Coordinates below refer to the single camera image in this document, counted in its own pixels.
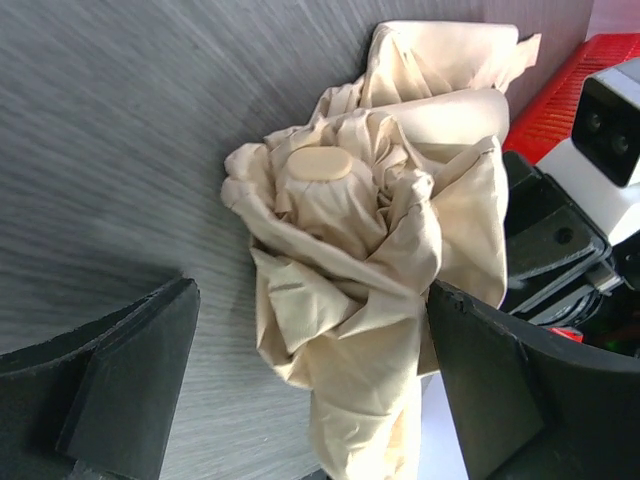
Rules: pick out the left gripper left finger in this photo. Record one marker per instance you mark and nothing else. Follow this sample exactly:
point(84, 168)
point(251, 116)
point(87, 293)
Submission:
point(98, 402)

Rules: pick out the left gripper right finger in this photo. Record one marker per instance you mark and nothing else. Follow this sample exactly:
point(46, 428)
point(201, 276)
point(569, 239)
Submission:
point(528, 403)

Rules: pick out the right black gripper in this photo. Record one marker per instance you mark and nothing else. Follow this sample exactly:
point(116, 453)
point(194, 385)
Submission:
point(562, 273)

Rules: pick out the beige folding umbrella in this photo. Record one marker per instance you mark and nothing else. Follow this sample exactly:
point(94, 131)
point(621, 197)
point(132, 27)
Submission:
point(396, 181)

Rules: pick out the red plastic basket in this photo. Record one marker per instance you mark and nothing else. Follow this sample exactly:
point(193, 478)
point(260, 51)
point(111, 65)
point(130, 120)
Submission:
point(548, 118)

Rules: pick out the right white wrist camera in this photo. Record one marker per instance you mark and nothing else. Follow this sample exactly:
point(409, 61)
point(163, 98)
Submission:
point(598, 164)

